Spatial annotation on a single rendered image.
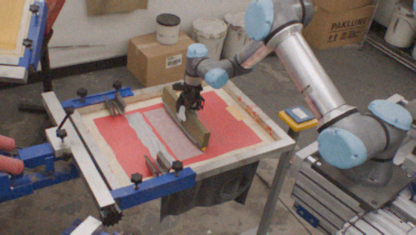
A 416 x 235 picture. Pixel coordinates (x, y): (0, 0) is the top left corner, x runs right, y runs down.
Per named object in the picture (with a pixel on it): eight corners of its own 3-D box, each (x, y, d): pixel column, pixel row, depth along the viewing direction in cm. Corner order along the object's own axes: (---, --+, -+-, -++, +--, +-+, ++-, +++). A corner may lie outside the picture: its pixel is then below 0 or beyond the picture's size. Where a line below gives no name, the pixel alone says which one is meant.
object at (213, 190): (238, 187, 219) (251, 134, 198) (249, 199, 213) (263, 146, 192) (151, 217, 200) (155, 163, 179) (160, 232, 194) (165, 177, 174)
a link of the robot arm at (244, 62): (320, -23, 138) (238, 53, 181) (293, -17, 133) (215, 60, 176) (337, 11, 136) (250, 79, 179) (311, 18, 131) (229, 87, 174)
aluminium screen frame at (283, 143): (219, 77, 231) (220, 71, 228) (293, 149, 192) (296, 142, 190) (65, 112, 199) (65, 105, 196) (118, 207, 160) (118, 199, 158)
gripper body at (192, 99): (186, 114, 183) (190, 90, 175) (177, 102, 189) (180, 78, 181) (203, 110, 187) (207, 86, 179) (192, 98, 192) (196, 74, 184)
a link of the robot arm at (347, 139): (399, 144, 120) (291, -19, 133) (361, 163, 113) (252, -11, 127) (367, 161, 130) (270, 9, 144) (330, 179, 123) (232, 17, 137)
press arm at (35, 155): (65, 148, 176) (64, 137, 172) (70, 158, 172) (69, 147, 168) (18, 160, 169) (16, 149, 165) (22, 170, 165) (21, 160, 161)
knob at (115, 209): (117, 210, 156) (117, 195, 151) (123, 222, 152) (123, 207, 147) (96, 217, 153) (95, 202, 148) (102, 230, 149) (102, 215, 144)
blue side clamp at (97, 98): (129, 99, 212) (129, 85, 208) (134, 105, 209) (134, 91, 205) (65, 113, 200) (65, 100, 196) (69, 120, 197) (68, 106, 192)
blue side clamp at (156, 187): (188, 177, 176) (189, 163, 172) (195, 186, 173) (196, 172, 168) (114, 201, 164) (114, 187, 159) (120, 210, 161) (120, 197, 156)
